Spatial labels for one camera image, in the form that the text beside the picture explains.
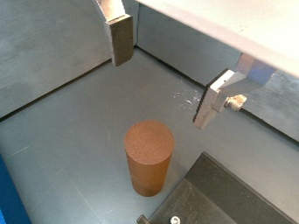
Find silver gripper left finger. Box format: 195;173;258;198
93;0;133;67

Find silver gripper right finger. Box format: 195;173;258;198
192;53;276;130

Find brown round cylinder peg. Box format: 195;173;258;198
124;120;175;197

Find black curved holder stand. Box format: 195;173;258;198
136;152;299;224

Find blue shape sorting board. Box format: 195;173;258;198
0;156;32;224

